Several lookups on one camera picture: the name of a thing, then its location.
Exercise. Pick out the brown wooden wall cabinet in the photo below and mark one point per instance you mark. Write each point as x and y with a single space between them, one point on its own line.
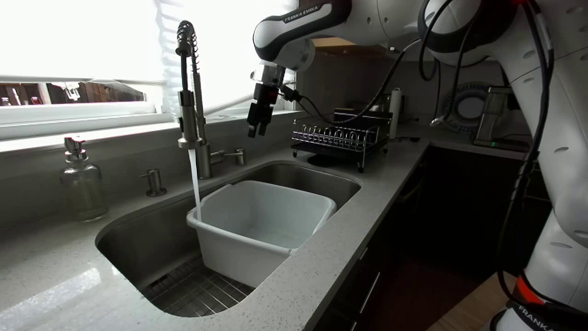
334 44

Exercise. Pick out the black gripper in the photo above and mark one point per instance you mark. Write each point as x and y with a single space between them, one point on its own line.
268 97

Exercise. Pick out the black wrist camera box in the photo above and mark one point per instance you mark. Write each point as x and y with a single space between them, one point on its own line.
290 92

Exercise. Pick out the silver countertop appliance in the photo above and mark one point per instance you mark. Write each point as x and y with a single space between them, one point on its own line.
494 116

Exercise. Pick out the glass soap dispenser bottle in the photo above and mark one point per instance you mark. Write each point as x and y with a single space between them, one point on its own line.
84 189

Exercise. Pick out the metal sink bottom grid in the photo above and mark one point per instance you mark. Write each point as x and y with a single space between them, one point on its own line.
196 294

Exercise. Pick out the white plastic wash tub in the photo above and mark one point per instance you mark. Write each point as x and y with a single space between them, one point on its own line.
264 226

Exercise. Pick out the chrome spring kitchen faucet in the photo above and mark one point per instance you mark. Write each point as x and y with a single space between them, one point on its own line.
194 121

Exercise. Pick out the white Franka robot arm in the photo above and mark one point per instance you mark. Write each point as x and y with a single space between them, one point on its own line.
571 152

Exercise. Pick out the dark cabinet drawer front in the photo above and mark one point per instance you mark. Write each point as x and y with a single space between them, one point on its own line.
369 287

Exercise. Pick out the small chrome counter fixture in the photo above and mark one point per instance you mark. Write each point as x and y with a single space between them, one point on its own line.
155 182

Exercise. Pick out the grey steel sink basin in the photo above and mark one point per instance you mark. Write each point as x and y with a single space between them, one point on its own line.
148 239

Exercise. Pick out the bright window with white frame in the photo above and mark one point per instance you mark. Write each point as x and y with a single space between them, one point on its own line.
80 48

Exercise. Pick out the round grey disc object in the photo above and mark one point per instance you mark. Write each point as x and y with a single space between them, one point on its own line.
471 105

